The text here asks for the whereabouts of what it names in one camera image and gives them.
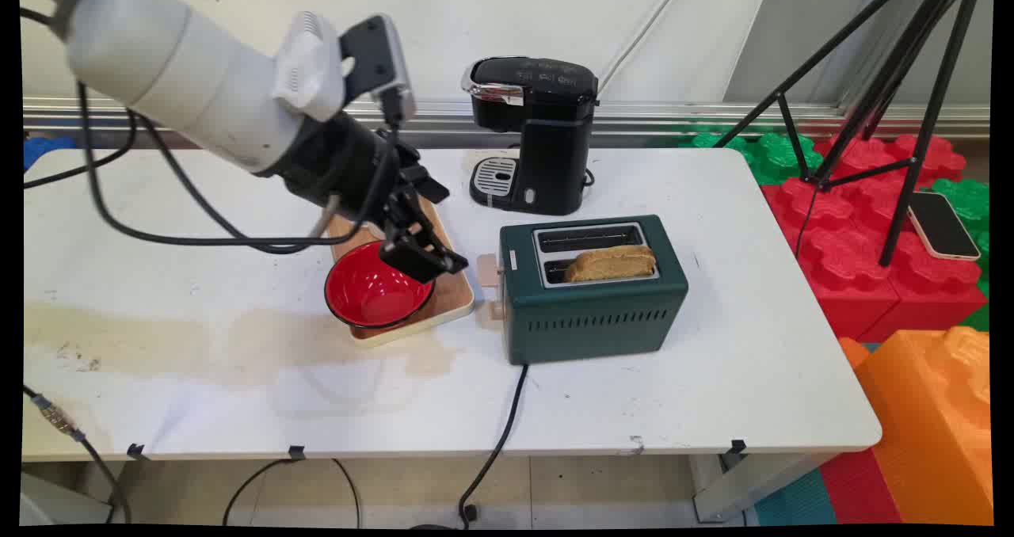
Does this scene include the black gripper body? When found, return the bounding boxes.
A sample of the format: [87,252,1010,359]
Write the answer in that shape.
[260,113,406,229]

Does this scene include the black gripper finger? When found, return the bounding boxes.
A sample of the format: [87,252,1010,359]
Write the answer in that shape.
[378,191,470,285]
[398,146,452,206]

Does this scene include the wooden tray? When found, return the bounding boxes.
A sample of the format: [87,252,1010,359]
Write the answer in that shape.
[327,192,476,348]

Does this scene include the red bowl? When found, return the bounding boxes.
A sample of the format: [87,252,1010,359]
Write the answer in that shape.
[323,240,437,331]

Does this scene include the black coffee machine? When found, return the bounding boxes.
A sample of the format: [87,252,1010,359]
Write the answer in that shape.
[461,56,601,217]

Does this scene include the green toaster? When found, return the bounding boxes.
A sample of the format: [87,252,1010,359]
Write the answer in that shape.
[478,215,690,366]

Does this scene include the toast slice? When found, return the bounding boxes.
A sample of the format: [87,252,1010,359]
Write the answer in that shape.
[564,244,659,284]

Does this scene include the blue foam piece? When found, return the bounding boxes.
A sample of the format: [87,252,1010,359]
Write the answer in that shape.
[23,135,78,173]

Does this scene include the grey table leg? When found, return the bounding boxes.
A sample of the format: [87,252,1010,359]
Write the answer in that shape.
[688,451,834,524]

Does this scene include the red foam blocks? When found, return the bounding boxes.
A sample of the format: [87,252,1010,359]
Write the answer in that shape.
[760,133,991,344]

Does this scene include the teal floor mat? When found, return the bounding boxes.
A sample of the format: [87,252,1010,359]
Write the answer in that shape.
[751,468,838,527]

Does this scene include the black tripod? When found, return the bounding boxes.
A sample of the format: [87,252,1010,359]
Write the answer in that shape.
[713,0,984,269]

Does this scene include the smartphone with pink case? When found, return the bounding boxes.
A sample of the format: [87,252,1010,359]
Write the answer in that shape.
[906,192,982,262]

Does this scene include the orange foam block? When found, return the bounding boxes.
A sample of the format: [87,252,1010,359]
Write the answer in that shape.
[838,326,994,527]

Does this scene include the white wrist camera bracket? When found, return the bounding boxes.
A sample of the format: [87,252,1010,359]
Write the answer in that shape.
[272,10,356,123]

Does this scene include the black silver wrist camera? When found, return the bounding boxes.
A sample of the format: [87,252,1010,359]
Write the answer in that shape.
[339,14,417,128]

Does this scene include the black toaster power cable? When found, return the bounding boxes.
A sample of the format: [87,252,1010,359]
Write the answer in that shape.
[457,363,530,524]

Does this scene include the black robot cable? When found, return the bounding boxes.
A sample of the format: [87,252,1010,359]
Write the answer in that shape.
[22,6,401,255]

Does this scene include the white wall cable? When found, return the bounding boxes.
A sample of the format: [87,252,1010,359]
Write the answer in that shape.
[597,0,687,96]

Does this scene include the black looped cable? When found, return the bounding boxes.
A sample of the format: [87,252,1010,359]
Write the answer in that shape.
[223,457,363,528]

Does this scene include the aluminium rail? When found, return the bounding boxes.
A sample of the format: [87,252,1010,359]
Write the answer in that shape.
[22,96,991,150]

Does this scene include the cable with metal connector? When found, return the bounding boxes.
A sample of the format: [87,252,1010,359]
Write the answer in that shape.
[22,384,132,525]

